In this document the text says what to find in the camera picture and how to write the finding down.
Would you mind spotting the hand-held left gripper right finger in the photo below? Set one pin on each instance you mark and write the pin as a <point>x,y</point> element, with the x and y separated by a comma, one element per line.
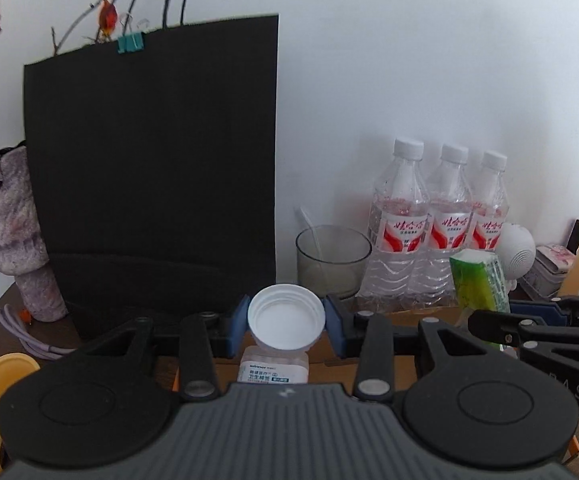
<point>337,327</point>

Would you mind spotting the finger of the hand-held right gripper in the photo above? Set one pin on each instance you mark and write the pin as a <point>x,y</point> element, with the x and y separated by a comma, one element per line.
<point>544,332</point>
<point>539,310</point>

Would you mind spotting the clear plastic stirrer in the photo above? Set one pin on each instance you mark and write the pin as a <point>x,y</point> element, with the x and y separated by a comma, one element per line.
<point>314,237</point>

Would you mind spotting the red label water bottle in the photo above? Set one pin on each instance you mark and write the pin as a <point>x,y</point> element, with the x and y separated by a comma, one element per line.
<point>399,220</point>
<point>489,220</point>
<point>449,220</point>

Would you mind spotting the yellow mug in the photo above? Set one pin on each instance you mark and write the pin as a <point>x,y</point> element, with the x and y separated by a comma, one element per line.
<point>4,380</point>

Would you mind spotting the white round robot speaker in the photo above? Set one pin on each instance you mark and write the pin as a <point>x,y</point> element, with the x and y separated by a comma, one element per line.
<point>517,250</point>

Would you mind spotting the glass cup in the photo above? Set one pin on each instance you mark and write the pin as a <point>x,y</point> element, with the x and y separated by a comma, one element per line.
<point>329,275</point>

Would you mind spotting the floral print box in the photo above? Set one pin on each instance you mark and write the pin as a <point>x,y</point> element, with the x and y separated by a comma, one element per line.
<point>549,260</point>

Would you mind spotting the black paper bag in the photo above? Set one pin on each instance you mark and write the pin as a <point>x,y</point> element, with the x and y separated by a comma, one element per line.
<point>144,160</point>

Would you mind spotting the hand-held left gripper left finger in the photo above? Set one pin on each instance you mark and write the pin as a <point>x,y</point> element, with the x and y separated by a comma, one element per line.
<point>242,327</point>

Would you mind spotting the teal binder clip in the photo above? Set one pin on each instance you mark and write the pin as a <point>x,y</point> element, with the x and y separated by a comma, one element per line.
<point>130,44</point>

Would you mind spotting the red cardboard box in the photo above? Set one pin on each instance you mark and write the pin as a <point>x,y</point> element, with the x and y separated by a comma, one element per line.
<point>332,372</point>

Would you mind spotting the dried twig with red bud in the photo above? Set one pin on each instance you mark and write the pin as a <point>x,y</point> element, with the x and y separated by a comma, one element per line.
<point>108,17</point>

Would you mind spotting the white plastic lid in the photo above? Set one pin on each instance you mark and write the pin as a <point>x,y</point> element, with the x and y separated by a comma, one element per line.
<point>284,317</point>

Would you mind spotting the white cotton swab jar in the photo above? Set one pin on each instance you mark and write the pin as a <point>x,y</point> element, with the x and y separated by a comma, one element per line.
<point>274,367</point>

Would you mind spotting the mottled purple vase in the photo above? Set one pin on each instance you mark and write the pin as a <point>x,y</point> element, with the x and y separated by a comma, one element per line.
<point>14,220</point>

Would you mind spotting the green tissue packet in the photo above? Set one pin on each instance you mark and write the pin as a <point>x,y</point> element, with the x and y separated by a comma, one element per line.
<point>477,280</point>

